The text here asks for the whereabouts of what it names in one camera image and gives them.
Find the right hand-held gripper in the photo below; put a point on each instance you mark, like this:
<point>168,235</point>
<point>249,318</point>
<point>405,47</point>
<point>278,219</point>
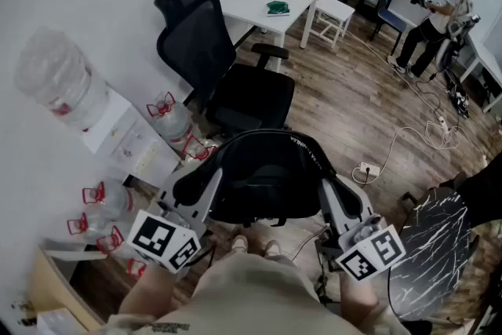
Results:
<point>368,251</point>

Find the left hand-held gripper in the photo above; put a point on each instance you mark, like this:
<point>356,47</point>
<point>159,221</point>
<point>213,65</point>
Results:
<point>151,237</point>

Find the black backpack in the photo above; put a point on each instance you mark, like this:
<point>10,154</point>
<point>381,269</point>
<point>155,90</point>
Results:
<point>270,176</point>

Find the black mesh office chair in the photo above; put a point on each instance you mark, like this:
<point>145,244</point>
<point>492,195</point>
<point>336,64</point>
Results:
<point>196,35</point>

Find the person's right forearm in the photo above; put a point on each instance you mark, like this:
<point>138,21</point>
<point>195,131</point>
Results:
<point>357,296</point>

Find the person's left forearm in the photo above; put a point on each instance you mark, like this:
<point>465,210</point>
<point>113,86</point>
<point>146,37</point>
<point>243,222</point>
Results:
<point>147,292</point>

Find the grey office chair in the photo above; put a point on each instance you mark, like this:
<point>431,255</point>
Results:
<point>451,47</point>

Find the blue stool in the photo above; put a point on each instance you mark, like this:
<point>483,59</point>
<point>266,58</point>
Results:
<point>392,17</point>

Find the white wooden chair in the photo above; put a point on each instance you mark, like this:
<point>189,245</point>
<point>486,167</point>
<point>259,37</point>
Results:
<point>333,9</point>

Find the white power strip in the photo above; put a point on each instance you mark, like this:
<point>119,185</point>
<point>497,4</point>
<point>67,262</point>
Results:
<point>442,122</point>
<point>369,168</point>

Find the black stand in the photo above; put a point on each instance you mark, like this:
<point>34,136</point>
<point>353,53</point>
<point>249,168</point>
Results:
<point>325,266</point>

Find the person's left shoe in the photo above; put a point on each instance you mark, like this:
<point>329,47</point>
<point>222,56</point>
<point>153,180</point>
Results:
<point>239,244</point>

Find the person's shoe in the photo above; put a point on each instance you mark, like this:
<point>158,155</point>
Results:
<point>239,244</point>
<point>271,248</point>

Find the white water dispenser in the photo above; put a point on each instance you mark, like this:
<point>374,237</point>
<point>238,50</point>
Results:
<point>129,145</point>

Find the person's right shoe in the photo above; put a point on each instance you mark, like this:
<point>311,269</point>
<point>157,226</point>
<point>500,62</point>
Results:
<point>271,248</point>

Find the black marble round table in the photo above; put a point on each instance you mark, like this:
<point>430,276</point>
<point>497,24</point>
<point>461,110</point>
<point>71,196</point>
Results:
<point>431,255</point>

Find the person's beige clothing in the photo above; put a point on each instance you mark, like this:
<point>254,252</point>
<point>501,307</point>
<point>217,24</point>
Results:
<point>255,294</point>

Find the black floor equipment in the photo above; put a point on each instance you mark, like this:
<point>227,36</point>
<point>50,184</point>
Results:
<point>458,94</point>

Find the large clear water bottle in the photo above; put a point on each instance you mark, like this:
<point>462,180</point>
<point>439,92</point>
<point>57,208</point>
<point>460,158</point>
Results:
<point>62,78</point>

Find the white desk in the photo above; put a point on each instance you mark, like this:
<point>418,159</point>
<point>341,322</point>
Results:
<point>484,59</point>

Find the green packet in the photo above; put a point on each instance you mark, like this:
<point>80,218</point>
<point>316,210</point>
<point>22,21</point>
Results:
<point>278,8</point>

